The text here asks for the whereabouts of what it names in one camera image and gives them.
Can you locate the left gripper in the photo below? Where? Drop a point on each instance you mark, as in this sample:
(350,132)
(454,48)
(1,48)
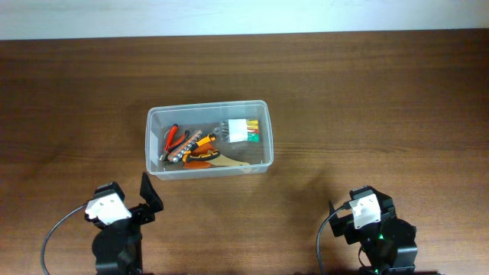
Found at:
(147,214)

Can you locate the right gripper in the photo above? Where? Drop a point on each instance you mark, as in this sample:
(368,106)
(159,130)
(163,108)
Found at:
(344,226)

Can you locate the orange drill bit holder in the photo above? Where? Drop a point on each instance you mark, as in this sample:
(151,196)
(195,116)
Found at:
(177,154)

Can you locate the small red-handled pliers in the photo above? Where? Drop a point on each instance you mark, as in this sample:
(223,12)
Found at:
(172,142)

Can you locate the orange-black long-nose pliers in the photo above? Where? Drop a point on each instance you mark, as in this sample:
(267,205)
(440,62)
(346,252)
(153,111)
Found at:
(196,147)

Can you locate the orange scraper with wooden handle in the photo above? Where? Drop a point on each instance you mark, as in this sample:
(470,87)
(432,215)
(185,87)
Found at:
(207,157)

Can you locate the clear plastic container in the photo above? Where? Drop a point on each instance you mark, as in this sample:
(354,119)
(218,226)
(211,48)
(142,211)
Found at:
(207,117)

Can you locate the clear pack of wall plugs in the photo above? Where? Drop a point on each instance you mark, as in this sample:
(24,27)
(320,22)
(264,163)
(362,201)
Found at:
(239,130)

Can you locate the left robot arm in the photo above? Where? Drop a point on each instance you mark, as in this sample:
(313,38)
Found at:
(117,247)

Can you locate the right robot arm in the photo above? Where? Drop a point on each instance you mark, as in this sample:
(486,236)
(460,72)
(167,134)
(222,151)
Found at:
(393,251)

